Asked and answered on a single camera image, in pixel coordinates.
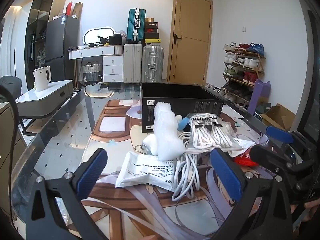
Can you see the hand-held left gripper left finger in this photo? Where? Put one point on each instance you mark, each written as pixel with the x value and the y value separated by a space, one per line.
pixel 91 172

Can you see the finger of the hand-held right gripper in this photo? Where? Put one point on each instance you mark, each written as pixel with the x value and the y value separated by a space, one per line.
pixel 265 153
pixel 278 133

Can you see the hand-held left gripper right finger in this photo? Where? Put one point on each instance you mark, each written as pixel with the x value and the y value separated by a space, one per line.
pixel 226 175

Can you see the small white printed plastic packet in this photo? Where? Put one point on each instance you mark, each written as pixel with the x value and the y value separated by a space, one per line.
pixel 241 143

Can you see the clear bag of white shoelaces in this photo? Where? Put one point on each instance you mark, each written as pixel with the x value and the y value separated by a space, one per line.
pixel 210 135

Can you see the large white printed plastic packet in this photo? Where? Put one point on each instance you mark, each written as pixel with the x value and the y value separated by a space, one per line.
pixel 142 170

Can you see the white bubble wrap roll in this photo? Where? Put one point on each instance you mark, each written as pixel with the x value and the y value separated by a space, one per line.
pixel 162 130

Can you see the black cardboard box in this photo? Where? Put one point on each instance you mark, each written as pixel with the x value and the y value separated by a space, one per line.
pixel 162 110

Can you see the person's right hand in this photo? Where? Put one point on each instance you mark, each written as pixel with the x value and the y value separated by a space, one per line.
pixel 311 204

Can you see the open cardboard box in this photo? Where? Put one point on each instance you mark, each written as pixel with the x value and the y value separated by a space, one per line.
pixel 280 116

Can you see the red flat object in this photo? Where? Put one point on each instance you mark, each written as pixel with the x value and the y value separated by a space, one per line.
pixel 243 160

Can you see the printed table mat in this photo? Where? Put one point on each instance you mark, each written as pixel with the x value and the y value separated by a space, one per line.
pixel 125 200

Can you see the shoe rack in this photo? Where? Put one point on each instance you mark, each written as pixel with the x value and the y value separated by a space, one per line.
pixel 260 67

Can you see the group of sneakers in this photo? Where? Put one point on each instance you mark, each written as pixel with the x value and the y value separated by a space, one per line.
pixel 243 62

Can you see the pair of shoes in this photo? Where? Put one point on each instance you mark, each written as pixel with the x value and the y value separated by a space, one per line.
pixel 213 88

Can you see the white side table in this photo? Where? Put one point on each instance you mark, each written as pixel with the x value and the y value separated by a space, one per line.
pixel 45 100

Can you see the wooden cabinet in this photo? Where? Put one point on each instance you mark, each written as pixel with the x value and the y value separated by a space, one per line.
pixel 10 140

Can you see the woven basket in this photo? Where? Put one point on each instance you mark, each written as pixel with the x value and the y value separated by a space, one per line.
pixel 91 73

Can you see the white electric kettle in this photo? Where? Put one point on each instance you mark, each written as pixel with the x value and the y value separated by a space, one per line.
pixel 41 78

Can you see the white dressing table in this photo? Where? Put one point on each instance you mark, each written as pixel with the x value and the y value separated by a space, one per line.
pixel 112 65

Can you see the white suitcase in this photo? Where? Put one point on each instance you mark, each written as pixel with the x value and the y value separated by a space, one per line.
pixel 132 62

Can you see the dark jacket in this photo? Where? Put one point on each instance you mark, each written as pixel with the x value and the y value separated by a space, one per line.
pixel 10 86

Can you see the silver suitcase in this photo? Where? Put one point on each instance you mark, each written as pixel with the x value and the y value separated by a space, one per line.
pixel 152 63

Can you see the wooden door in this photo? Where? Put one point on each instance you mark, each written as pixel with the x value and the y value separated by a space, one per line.
pixel 190 42

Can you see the dark grey fridge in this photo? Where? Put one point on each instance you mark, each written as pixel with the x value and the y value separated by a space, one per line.
pixel 61 42

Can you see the black bag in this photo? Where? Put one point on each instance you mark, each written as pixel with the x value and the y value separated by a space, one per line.
pixel 115 39

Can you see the oval vanity mirror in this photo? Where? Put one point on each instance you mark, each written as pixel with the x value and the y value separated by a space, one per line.
pixel 98 35

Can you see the teal suitcase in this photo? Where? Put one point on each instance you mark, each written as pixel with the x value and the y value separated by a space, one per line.
pixel 132 26

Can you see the dark glass cabinet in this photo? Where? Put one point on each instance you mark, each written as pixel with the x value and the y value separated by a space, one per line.
pixel 37 30

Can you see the white curtain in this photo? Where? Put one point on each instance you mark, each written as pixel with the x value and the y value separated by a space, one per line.
pixel 8 37

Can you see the black shoe box white label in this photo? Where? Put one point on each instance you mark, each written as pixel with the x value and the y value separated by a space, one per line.
pixel 151 24

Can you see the flat cardboard carton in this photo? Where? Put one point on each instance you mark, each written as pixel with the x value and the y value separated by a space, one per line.
pixel 78 10

